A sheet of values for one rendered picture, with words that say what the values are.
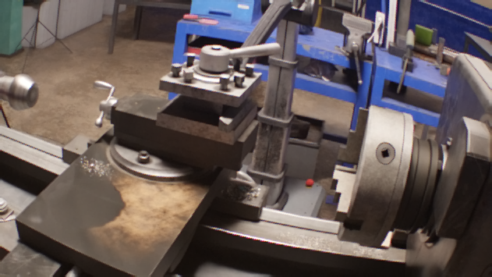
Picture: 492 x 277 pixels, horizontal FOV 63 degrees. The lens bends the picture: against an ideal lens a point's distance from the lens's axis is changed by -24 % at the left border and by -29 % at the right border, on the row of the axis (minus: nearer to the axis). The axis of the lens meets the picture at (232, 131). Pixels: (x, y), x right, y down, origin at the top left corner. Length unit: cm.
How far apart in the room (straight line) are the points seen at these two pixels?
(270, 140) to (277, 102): 16
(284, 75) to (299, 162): 103
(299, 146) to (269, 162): 78
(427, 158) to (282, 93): 129
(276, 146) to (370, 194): 138
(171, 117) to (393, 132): 48
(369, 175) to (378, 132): 7
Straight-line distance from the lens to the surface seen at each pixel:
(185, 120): 106
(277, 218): 119
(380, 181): 78
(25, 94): 110
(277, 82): 206
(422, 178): 83
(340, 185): 85
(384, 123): 82
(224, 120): 101
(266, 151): 216
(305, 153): 295
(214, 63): 106
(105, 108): 122
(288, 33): 200
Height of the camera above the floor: 149
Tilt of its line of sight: 25 degrees down
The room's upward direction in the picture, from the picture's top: 8 degrees clockwise
